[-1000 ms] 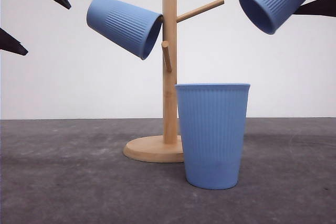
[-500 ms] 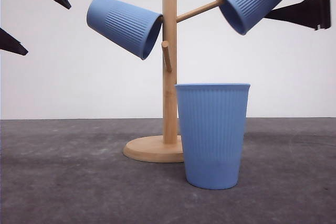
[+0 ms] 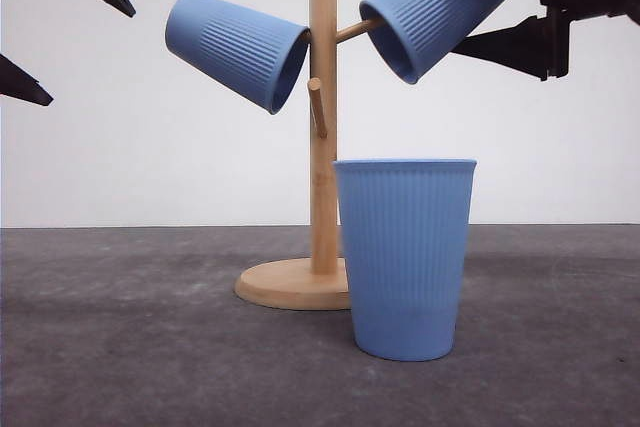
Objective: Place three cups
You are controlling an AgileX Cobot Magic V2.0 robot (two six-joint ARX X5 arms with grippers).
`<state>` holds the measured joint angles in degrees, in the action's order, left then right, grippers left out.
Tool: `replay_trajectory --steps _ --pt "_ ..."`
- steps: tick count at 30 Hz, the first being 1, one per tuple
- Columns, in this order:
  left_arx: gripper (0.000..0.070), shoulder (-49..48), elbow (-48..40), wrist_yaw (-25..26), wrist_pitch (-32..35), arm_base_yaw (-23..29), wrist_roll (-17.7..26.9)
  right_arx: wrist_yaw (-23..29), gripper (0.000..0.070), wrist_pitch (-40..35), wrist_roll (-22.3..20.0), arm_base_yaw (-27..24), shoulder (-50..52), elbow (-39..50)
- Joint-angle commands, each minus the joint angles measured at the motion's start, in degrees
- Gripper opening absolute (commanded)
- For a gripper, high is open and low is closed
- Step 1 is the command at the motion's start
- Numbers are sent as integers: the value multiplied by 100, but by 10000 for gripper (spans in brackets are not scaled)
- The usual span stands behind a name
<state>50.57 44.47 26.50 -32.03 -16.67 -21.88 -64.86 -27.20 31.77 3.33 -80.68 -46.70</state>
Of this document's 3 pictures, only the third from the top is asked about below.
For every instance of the wooden mug tree stand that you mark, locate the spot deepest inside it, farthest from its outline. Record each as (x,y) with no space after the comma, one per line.
(319,283)

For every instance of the blue ribbed cup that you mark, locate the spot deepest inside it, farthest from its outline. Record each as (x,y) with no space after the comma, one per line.
(417,38)
(241,53)
(405,223)

